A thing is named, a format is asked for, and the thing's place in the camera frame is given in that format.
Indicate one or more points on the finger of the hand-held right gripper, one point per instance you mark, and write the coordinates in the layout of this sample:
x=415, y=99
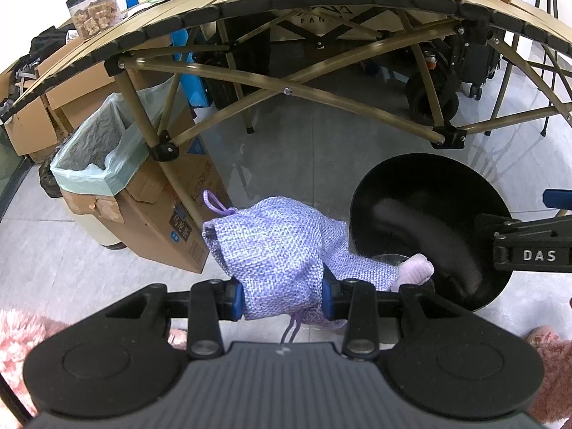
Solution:
x=558, y=199
x=496, y=224

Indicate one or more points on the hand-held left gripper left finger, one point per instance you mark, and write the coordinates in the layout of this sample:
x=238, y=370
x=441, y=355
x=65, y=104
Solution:
x=236, y=301

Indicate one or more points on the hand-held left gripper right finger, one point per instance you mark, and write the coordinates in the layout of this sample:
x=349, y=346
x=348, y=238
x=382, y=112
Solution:
x=328, y=299

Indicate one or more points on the lavender fuzzy sock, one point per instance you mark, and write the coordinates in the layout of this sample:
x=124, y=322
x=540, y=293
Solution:
x=415, y=270

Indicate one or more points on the black round trash bin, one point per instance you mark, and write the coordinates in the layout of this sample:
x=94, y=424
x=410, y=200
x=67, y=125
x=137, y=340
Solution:
x=402, y=178

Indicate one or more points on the black trash bag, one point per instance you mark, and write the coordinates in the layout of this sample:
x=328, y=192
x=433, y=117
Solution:
x=49, y=183

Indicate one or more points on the person's right pink fuzzy leg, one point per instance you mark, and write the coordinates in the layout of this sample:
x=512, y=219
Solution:
x=554, y=380

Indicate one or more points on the person's pink fuzzy leg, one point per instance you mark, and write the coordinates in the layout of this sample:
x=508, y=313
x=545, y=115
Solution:
x=554, y=380
x=27, y=353

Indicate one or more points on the black wagon wheel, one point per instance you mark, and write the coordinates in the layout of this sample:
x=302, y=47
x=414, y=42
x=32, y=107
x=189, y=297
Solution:
x=424, y=98

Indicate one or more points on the black suitcase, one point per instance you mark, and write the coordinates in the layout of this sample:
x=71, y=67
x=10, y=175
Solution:
x=480, y=67

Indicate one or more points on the bin with green liner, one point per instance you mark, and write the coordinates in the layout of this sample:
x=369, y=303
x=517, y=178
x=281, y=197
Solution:
x=89, y=152

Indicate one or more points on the person's left pink fuzzy leg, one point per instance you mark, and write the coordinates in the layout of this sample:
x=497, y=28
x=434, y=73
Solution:
x=27, y=353

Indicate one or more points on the blue storage box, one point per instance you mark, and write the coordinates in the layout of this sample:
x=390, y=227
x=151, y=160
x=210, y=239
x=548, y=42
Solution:
x=192, y=76

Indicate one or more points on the large plain cardboard box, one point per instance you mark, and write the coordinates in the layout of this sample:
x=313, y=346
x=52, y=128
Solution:
x=89, y=85

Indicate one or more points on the open flap cardboard box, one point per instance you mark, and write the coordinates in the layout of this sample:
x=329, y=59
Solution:
x=31, y=129

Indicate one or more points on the clear snack jar black lid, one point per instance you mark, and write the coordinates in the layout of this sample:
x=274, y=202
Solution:
x=94, y=13

